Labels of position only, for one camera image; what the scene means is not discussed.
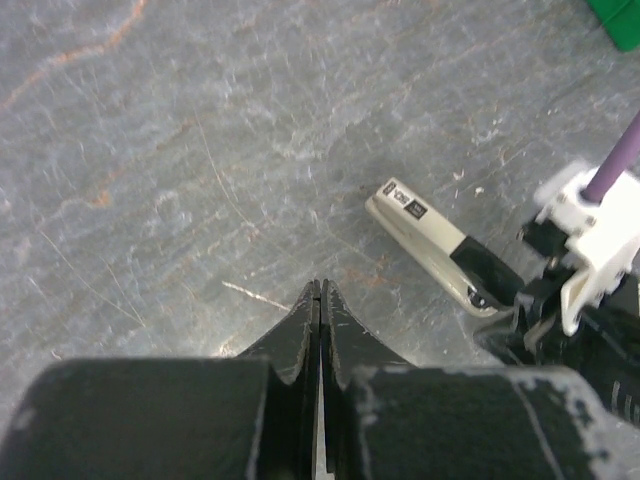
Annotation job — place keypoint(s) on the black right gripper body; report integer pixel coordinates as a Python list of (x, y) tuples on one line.
[(603, 344)]

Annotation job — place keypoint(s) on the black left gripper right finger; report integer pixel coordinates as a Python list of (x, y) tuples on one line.
[(388, 419)]

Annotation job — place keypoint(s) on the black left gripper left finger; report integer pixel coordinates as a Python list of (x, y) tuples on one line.
[(251, 416)]

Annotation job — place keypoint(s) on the beige and black stapler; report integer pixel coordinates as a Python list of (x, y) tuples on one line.
[(471, 273)]

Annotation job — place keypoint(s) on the green plastic basket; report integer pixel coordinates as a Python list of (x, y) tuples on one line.
[(620, 19)]

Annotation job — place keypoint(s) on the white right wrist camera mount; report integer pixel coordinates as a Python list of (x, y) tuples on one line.
[(603, 238)]

